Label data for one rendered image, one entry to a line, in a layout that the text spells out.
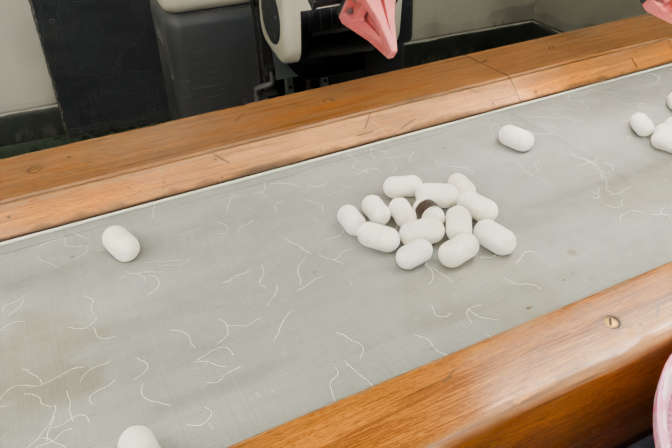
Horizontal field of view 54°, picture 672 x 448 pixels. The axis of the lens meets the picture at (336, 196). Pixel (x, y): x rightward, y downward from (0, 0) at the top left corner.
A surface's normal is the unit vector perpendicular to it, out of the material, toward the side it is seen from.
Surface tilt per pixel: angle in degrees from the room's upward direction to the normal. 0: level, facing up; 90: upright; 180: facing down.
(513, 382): 0
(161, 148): 0
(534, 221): 0
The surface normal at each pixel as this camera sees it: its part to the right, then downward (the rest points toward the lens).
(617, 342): -0.04, -0.85
